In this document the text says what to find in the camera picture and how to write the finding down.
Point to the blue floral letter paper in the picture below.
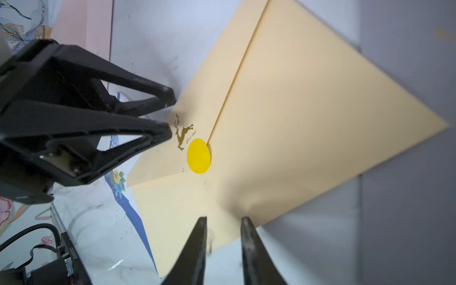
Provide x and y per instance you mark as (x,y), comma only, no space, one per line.
(117,182)

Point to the pink envelope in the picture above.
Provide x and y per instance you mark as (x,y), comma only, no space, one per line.
(87,24)

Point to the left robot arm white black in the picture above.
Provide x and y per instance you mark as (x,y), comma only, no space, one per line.
(71,235)

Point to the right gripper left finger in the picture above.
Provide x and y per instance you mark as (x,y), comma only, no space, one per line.
(189,268)

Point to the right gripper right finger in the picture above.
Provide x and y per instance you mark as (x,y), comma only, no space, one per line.
(258,267)

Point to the yellow envelope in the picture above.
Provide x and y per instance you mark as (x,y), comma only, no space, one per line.
(281,111)

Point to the grey envelope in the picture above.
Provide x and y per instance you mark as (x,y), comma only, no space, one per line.
(396,223)

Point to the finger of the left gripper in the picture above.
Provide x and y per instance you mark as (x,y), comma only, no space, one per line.
(45,143)
(68,75)

